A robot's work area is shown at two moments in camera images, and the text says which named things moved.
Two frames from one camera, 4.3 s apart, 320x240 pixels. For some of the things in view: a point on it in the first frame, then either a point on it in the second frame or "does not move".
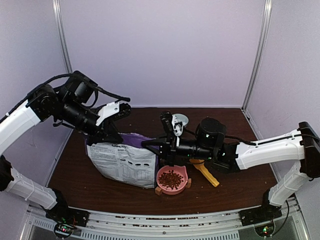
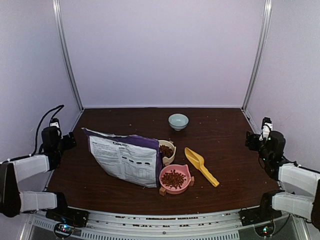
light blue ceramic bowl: (181, 118) does not move
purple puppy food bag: (129, 161) does not move
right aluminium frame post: (268, 9) does not move
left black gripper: (108, 127) to (68, 144)
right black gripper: (164, 149) to (251, 139)
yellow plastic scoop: (199, 163) does not move
